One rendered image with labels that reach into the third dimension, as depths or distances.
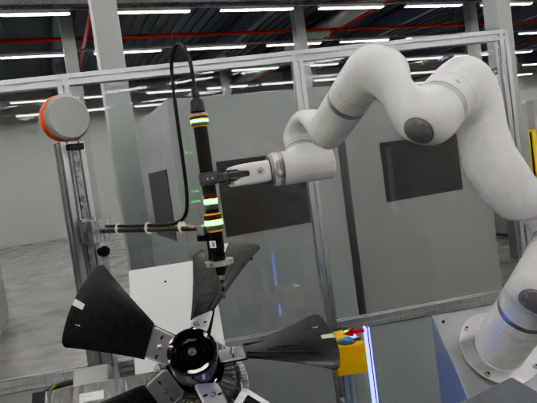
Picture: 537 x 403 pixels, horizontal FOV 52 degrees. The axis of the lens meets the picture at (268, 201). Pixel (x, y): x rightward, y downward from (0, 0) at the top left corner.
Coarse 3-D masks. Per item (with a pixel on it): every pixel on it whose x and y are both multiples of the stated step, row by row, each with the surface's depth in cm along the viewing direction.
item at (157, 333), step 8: (152, 336) 136; (160, 336) 136; (168, 336) 135; (152, 344) 137; (160, 344) 136; (168, 344) 135; (152, 352) 137; (160, 352) 136; (152, 360) 137; (160, 360) 137
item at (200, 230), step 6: (198, 228) 136; (204, 228) 135; (198, 234) 136; (204, 234) 135; (198, 240) 136; (204, 240) 134; (204, 246) 135; (204, 252) 136; (210, 252) 135; (210, 258) 135; (228, 258) 134; (210, 264) 131; (216, 264) 131; (222, 264) 131; (228, 264) 132
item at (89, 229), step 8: (80, 224) 178; (88, 224) 174; (96, 224) 174; (104, 224) 176; (80, 232) 179; (88, 232) 175; (96, 232) 174; (88, 240) 176; (96, 240) 174; (104, 240) 175
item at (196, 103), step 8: (192, 88) 131; (192, 96) 132; (192, 104) 131; (200, 104) 131; (192, 112) 133; (200, 112) 134; (216, 232) 132; (216, 240) 132; (216, 248) 132; (224, 248) 134; (216, 256) 133; (224, 256) 134; (216, 272) 134; (224, 272) 134
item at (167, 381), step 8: (160, 376) 129; (168, 376) 130; (152, 384) 127; (168, 384) 130; (176, 384) 131; (152, 392) 128; (160, 392) 129; (176, 392) 131; (160, 400) 129; (168, 400) 130; (176, 400) 131
